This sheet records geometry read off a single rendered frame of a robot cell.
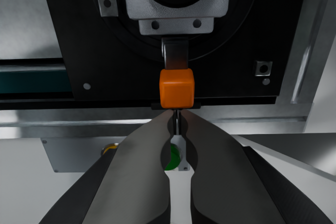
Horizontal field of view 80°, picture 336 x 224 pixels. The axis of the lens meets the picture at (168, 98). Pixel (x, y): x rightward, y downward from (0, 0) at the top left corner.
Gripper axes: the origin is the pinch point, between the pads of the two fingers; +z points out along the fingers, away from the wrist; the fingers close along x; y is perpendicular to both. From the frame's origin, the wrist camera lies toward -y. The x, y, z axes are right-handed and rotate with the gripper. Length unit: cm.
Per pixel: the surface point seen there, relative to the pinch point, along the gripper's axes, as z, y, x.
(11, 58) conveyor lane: 15.3, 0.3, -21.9
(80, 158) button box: 11.0, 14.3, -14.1
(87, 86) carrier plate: 9.8, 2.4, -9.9
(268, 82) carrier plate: 9.8, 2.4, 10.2
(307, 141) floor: 107, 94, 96
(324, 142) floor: 107, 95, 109
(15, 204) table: 21, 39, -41
